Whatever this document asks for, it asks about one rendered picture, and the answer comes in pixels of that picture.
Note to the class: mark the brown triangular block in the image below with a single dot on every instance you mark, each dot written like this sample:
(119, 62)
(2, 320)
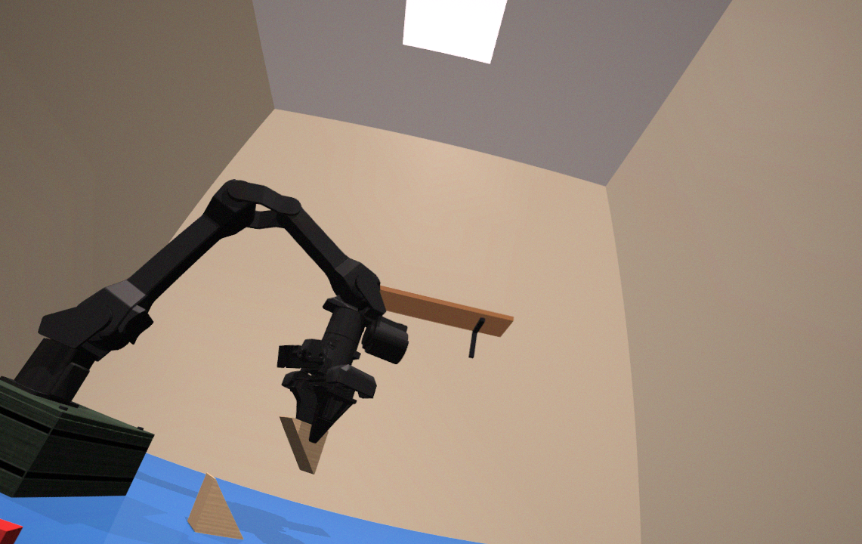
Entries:
(210, 513)

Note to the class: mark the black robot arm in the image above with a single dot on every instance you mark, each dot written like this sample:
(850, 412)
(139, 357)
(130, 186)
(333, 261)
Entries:
(116, 315)

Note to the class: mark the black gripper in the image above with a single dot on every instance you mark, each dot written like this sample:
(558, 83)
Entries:
(322, 399)

